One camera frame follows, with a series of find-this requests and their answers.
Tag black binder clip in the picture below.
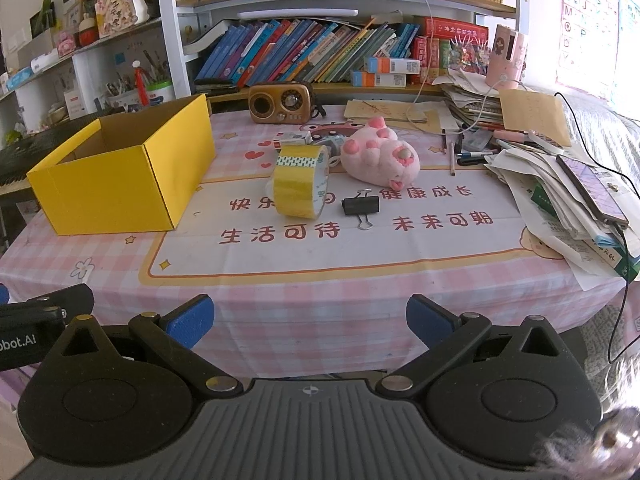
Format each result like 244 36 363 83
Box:
342 188 380 231

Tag pink plush paw toy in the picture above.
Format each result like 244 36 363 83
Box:
340 116 421 191

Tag yellow tape roll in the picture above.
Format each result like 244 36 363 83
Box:
272 145 329 220

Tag blue toy truck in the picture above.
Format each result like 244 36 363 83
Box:
306 130 348 157

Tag yellow cardboard box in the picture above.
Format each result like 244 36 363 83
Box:
27 96 215 235

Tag pile of papers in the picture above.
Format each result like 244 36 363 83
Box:
437 70 639 288

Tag pink checkered table mat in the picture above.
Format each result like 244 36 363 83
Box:
1 112 639 377

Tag smartphone with purple screen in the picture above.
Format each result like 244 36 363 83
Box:
555 155 628 226

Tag flat cardboard sheets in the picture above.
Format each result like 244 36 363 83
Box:
344 100 459 133

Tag red pen bottle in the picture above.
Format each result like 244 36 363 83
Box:
132 60 150 107

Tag white green lidded jar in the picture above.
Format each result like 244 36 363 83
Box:
146 79 176 106

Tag brown paper envelope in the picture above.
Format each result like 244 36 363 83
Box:
499 89 572 146

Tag brown retro radio speaker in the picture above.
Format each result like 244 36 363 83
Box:
248 82 316 125

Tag white bookshelf unit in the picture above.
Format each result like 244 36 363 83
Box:
0 0 526 131

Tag orange white medicine box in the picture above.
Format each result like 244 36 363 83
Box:
363 56 421 75

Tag row of leaning books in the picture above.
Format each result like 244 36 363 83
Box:
194 18 420 89

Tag black cable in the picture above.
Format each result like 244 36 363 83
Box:
553 91 640 363

